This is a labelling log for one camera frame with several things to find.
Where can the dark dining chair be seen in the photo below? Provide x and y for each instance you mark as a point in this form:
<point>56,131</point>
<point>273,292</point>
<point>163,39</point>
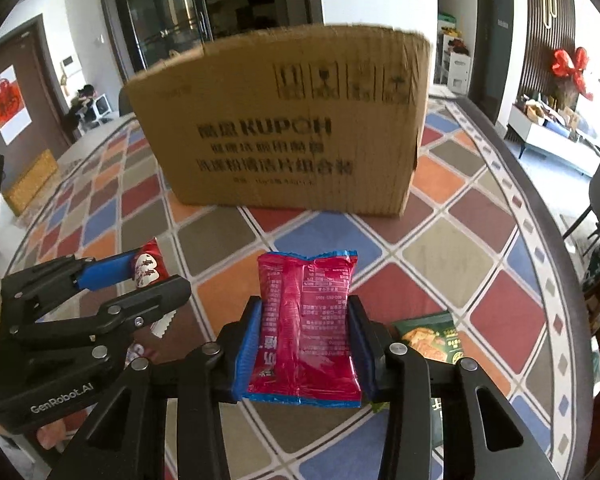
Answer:
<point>125,102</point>

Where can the pink snack packet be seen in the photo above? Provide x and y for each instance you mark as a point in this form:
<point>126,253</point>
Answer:
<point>305,330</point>

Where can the person's left hand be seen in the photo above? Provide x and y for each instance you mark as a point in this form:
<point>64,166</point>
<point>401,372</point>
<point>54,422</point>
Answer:
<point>55,435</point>

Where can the white low cabinet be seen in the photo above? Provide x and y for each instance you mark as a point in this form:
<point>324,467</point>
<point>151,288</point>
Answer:
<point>550,145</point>

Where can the glass sliding door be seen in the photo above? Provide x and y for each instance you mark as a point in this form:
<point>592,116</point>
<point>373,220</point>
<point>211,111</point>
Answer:
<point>155,15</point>

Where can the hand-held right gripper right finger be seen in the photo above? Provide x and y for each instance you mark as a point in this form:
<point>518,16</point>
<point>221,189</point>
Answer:
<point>362,350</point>

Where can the small red snack packet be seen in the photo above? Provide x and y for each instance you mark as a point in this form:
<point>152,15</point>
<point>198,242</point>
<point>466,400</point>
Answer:
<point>147,265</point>

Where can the wall intercom panel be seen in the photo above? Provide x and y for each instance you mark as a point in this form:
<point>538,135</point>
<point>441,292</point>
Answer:
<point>68,61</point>

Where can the brown entrance door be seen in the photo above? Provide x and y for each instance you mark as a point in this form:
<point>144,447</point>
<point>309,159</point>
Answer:
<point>35,100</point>

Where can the red bow decoration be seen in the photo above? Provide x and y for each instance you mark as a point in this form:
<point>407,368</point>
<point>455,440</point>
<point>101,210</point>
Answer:
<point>572,67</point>

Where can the white shelf unit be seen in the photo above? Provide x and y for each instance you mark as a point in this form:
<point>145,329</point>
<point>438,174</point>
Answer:
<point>457,70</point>

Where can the dark interior door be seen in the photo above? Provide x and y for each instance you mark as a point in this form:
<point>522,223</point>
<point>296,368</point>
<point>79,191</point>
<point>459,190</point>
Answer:
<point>490,35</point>

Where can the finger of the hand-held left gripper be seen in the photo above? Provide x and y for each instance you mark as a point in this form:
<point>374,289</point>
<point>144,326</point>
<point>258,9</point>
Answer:
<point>105,270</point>
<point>145,300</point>

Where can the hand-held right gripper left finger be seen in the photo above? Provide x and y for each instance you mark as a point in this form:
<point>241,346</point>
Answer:
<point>245,355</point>

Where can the dark slatted wall panel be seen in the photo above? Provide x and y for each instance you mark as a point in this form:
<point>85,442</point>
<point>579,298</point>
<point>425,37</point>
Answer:
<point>550,35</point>

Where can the colourful checkered table mat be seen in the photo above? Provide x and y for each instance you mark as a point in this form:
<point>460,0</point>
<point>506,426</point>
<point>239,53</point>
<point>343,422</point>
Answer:
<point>455,260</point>

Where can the dark green snack packet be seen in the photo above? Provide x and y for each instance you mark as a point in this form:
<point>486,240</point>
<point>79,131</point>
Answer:
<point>430,340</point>

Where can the brown cardboard box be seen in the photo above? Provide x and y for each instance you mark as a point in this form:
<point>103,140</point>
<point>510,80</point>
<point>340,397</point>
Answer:
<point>280,125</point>

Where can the small white cabinet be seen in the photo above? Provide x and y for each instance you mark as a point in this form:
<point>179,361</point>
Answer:
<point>102,107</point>

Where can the dark bundle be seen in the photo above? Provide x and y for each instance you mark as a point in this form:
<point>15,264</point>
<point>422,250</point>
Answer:
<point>82,107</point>

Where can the red and white door poster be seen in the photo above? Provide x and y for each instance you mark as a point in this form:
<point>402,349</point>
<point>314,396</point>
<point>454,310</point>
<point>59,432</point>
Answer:
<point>7,102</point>

